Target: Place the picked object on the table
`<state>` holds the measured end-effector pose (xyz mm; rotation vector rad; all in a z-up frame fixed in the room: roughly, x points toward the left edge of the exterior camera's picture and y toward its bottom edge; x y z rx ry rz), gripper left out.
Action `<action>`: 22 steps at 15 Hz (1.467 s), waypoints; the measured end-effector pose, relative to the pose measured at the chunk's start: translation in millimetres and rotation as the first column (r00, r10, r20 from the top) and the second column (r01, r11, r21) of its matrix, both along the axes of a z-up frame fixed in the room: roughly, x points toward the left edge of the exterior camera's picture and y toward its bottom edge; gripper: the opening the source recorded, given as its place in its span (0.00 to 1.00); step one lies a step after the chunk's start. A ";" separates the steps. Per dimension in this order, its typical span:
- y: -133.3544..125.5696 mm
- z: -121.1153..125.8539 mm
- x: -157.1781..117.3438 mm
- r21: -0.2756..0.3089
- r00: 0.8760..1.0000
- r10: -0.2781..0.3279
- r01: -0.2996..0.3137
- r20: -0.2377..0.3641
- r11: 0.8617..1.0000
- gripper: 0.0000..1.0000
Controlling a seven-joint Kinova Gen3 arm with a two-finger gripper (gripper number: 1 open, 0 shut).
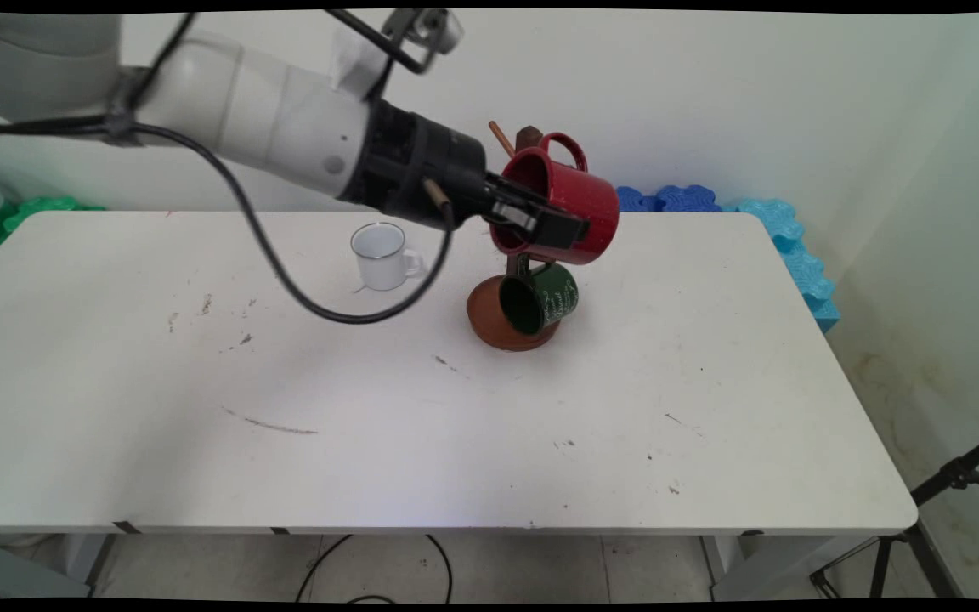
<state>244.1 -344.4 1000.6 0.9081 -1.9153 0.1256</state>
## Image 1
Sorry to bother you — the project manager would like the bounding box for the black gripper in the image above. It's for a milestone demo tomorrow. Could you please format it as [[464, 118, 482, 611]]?
[[340, 98, 590, 252]]

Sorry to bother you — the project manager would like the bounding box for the red enamel mug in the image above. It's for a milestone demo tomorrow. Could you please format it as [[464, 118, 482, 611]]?
[[489, 132, 620, 266]]

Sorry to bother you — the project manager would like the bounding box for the dark green enamel mug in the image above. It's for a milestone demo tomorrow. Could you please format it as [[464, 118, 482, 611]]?
[[499, 262, 580, 336]]

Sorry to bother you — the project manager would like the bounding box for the brown wooden mug tree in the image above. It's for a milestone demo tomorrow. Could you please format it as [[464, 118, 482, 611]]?
[[467, 121, 561, 353]]

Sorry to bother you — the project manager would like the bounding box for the white enamel mug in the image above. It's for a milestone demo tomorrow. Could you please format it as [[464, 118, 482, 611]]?
[[350, 222, 427, 292]]

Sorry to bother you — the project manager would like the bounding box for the light blue foam mat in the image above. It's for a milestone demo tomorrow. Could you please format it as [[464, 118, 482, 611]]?
[[722, 198, 840, 334]]

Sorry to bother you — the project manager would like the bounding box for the white table leg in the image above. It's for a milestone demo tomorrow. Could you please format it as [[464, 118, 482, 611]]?
[[63, 534, 116, 598], [700, 532, 847, 601]]

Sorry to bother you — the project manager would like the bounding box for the green foam mat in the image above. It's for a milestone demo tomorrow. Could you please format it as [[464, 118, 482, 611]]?
[[0, 196, 106, 252]]

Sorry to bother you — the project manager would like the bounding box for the black tripod stand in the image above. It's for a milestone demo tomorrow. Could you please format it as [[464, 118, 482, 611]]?
[[810, 425, 979, 600]]

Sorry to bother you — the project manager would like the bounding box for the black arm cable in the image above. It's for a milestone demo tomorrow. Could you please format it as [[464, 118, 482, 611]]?
[[0, 10, 456, 326]]

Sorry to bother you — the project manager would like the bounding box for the black floor cable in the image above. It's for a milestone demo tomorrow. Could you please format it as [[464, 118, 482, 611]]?
[[294, 534, 454, 604]]

